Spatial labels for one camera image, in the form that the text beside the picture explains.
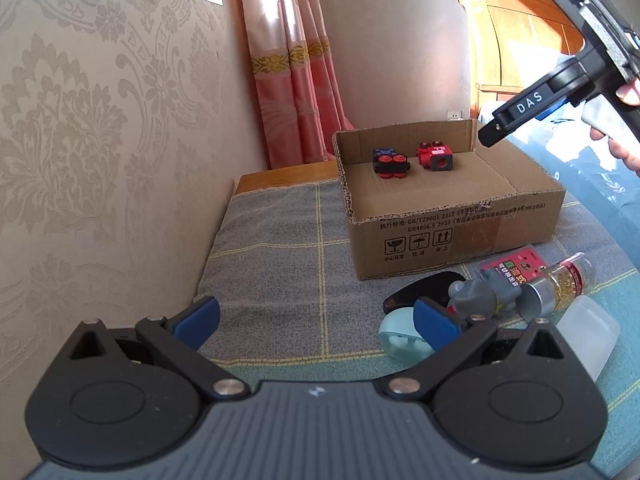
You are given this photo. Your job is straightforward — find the red card packet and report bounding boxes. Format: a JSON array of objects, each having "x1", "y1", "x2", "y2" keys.
[{"x1": 477, "y1": 244, "x2": 546, "y2": 286}]

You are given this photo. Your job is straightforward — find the grey toy figure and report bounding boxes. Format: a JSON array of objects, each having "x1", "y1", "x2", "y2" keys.
[{"x1": 446, "y1": 270, "x2": 523, "y2": 318}]

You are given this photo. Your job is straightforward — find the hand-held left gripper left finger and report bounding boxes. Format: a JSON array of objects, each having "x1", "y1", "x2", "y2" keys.
[{"x1": 67, "y1": 296, "x2": 252, "y2": 402}]

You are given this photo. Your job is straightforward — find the grey checked blanket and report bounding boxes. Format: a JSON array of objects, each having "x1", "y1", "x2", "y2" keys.
[{"x1": 192, "y1": 177, "x2": 640, "y2": 466}]

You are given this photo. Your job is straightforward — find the brown cardboard box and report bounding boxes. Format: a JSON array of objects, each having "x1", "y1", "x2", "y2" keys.
[{"x1": 332, "y1": 119, "x2": 567, "y2": 281}]

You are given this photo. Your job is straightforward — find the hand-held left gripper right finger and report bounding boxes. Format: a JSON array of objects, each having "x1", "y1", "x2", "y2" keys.
[{"x1": 385, "y1": 296, "x2": 577, "y2": 403}]

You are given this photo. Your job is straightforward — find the wooden bed headboard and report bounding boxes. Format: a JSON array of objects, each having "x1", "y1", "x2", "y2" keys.
[{"x1": 455, "y1": 0, "x2": 586, "y2": 123}]

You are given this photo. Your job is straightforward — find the white plastic bottle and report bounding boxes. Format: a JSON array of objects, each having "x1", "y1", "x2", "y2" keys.
[{"x1": 555, "y1": 296, "x2": 621, "y2": 382}]

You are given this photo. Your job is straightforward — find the person's right hand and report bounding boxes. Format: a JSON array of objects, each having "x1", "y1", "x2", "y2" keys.
[{"x1": 590, "y1": 79, "x2": 640, "y2": 177}]

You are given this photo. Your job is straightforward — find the black oval case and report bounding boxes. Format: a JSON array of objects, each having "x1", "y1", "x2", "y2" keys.
[{"x1": 382, "y1": 271, "x2": 466, "y2": 313}]

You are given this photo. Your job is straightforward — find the red toy train car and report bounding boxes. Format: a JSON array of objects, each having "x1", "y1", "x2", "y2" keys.
[{"x1": 416, "y1": 140, "x2": 453, "y2": 173}]

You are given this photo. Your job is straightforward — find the clear spice bottle gold contents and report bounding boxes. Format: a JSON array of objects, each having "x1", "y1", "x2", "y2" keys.
[{"x1": 517, "y1": 252, "x2": 597, "y2": 322}]

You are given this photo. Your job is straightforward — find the blue toy train car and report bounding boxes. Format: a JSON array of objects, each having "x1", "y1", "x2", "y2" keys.
[{"x1": 371, "y1": 147, "x2": 412, "y2": 181}]

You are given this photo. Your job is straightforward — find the pink curtain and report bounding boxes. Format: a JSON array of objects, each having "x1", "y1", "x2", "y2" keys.
[{"x1": 227, "y1": 0, "x2": 356, "y2": 171}]

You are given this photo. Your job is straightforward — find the light blue earbud case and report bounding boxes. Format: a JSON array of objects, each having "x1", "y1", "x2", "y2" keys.
[{"x1": 377, "y1": 306, "x2": 436, "y2": 362}]

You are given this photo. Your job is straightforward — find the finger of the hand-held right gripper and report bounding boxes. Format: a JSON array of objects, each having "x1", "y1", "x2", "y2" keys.
[
  {"x1": 477, "y1": 62, "x2": 583, "y2": 149},
  {"x1": 535, "y1": 96, "x2": 583, "y2": 121}
]

